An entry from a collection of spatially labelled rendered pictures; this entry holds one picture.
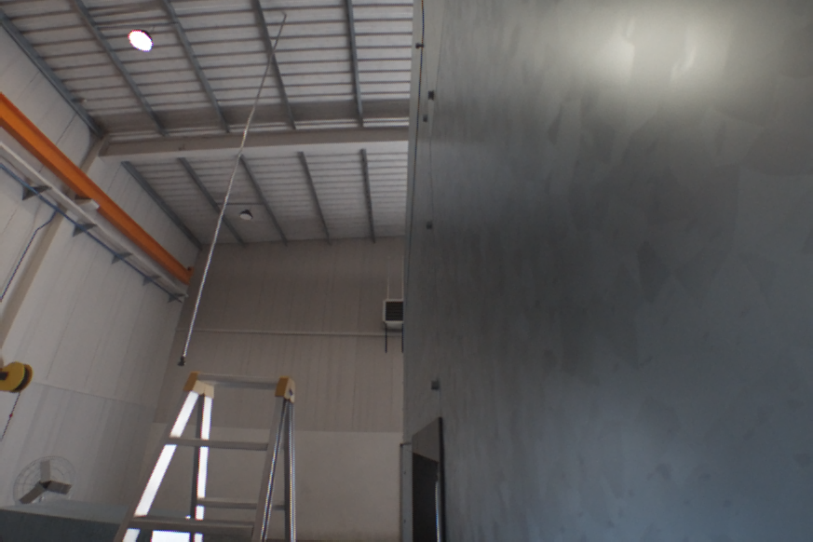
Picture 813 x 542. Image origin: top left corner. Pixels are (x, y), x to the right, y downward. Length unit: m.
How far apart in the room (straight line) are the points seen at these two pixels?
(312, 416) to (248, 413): 1.71
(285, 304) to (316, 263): 1.58
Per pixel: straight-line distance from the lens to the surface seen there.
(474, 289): 0.17
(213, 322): 12.28
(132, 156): 9.43
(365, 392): 10.69
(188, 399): 1.50
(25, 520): 3.73
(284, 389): 1.41
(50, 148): 8.62
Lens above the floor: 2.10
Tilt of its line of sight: 30 degrees up
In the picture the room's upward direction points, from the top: straight up
